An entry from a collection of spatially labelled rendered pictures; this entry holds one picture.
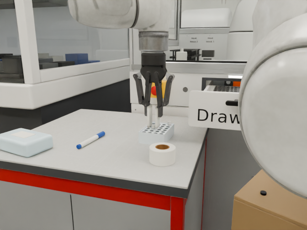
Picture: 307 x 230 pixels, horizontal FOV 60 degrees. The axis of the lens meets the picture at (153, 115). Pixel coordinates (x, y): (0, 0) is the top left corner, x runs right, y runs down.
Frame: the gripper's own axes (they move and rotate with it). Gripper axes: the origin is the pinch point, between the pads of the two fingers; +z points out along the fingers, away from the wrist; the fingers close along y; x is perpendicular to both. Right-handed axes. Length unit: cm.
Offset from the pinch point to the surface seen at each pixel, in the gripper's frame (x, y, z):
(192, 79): -33.0, -6.2, -8.4
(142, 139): 5.3, 2.0, 6.2
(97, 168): 25.0, 6.4, 7.7
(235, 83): -70, -23, -2
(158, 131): 1.3, -2.0, 4.3
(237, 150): -33.7, -26.6, 21.6
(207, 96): 0.4, -17.0, -7.6
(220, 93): 0.3, -20.7, -8.8
